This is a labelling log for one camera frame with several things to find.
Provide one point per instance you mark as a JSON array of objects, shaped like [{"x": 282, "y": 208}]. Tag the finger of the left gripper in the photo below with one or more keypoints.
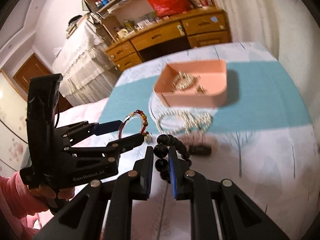
[
  {"x": 97, "y": 154},
  {"x": 84, "y": 129}
]

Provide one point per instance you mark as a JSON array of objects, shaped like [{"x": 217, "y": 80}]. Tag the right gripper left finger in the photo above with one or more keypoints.
[{"x": 130, "y": 186}]

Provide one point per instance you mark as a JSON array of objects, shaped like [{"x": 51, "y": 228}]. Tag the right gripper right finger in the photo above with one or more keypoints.
[{"x": 190, "y": 185}]

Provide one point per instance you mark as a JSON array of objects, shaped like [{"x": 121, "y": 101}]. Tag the pink smart band watch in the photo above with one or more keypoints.
[{"x": 199, "y": 143}]

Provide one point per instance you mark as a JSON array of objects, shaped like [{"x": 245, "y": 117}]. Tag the gold rhinestone hair comb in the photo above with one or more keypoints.
[{"x": 183, "y": 81}]

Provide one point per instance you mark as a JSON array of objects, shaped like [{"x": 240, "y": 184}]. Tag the pink sleeve left forearm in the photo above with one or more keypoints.
[{"x": 16, "y": 204}]

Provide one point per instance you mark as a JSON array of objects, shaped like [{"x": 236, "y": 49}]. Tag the left hand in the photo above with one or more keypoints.
[{"x": 46, "y": 198}]

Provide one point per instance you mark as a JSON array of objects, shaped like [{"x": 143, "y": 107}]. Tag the white lace cloth cover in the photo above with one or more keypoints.
[{"x": 88, "y": 73}]

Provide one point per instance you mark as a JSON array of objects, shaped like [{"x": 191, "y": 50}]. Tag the tree print tablecloth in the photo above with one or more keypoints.
[{"x": 267, "y": 144}]

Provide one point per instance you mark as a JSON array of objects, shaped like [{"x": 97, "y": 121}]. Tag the pink cardboard tray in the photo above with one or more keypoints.
[{"x": 200, "y": 84}]

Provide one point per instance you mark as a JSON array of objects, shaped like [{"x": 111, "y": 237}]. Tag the wooden desk with drawers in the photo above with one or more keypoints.
[{"x": 193, "y": 29}]

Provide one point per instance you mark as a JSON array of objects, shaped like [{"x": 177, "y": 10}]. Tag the red plastic bag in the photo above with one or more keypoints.
[{"x": 165, "y": 8}]

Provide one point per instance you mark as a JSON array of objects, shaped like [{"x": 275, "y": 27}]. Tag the cream patterned curtain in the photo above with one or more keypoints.
[{"x": 289, "y": 31}]

